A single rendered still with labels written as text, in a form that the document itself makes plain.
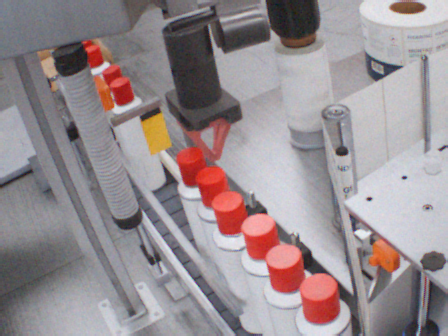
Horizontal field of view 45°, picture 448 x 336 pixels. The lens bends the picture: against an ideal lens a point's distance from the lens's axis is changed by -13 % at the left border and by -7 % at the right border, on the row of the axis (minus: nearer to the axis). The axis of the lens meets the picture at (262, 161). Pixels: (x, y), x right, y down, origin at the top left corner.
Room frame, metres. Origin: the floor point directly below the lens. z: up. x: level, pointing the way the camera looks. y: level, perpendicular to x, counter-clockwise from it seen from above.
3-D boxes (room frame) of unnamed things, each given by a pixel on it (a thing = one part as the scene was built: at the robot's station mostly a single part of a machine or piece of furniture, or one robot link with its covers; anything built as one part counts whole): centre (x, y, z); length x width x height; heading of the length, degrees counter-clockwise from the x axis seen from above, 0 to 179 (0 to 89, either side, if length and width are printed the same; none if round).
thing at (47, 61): (1.58, 0.53, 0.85); 0.30 x 0.26 x 0.04; 24
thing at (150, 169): (0.81, 0.19, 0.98); 0.05 x 0.05 x 0.20
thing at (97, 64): (0.99, 0.27, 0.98); 0.05 x 0.05 x 0.20
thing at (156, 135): (0.61, 0.12, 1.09); 0.03 x 0.01 x 0.06; 114
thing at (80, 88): (0.48, 0.15, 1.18); 0.04 x 0.04 x 0.21
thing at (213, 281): (0.92, 0.28, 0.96); 1.07 x 0.01 x 0.01; 24
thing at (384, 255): (0.34, -0.09, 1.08); 0.03 x 0.02 x 0.02; 24
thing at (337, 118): (0.62, -0.10, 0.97); 0.05 x 0.05 x 0.19
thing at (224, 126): (0.67, 0.07, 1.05); 0.07 x 0.07 x 0.09; 23
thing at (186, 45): (0.66, 0.05, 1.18); 0.07 x 0.06 x 0.07; 102
